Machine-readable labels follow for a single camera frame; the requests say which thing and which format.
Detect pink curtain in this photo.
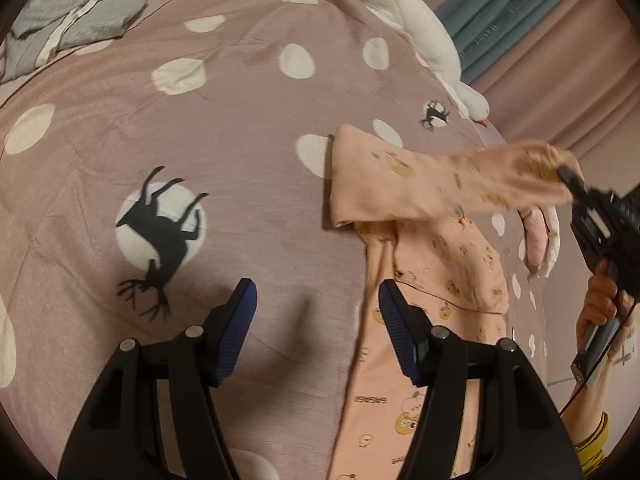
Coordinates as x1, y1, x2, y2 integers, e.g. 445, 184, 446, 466
320, 0, 640, 166

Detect pink dotted deer-print blanket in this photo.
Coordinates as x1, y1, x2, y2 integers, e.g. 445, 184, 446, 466
0, 0, 551, 480

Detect person's right forearm yellow sleeve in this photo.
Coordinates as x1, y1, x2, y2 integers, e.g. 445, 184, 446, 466
560, 327, 628, 480

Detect grey folded clothes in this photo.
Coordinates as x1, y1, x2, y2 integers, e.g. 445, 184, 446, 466
4, 0, 151, 82

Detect teal curtain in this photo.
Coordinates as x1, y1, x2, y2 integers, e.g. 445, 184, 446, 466
432, 0, 598, 86

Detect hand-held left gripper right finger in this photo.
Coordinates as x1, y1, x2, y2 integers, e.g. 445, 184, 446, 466
377, 280, 583, 480

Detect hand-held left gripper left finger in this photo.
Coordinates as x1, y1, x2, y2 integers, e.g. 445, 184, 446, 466
57, 278, 258, 480

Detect peach printed pajama garment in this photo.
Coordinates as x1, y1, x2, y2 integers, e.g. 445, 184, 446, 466
325, 124, 582, 480

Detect white goose plush toy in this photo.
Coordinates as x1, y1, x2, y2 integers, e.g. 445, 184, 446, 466
342, 0, 492, 127

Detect person's right hand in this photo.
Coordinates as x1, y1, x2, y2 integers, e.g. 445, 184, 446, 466
575, 271, 637, 357

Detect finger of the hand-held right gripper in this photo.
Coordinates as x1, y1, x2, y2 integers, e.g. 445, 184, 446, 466
556, 163, 590, 202

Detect pink and white small cloth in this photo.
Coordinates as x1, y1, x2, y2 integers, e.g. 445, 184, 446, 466
517, 204, 561, 280

